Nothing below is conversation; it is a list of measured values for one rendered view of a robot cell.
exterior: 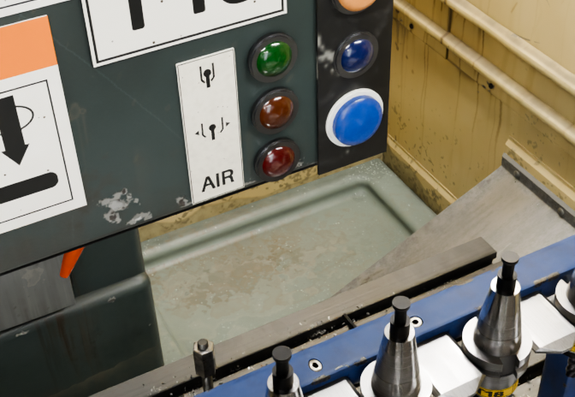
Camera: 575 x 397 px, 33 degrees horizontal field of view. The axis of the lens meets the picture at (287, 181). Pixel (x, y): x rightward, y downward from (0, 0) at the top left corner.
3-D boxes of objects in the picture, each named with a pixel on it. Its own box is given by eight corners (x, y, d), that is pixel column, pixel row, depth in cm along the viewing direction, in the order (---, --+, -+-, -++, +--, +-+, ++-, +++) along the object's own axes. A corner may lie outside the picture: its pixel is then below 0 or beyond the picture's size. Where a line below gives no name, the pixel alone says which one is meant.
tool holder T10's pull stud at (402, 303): (405, 322, 81) (407, 293, 79) (412, 336, 80) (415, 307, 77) (386, 326, 81) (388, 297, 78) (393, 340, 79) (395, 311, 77)
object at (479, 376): (493, 388, 86) (494, 382, 85) (444, 411, 84) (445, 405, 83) (447, 336, 91) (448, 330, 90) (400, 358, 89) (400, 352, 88)
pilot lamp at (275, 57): (296, 74, 48) (295, 35, 47) (257, 85, 47) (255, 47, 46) (290, 68, 49) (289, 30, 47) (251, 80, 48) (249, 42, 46)
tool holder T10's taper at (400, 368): (410, 359, 86) (414, 307, 82) (429, 397, 83) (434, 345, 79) (364, 370, 86) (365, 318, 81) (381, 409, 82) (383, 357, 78)
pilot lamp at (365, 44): (376, 70, 51) (377, 33, 49) (340, 81, 50) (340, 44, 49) (370, 64, 51) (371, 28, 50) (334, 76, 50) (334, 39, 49)
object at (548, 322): (588, 342, 90) (589, 336, 89) (543, 364, 88) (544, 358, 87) (539, 295, 94) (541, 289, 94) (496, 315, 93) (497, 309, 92)
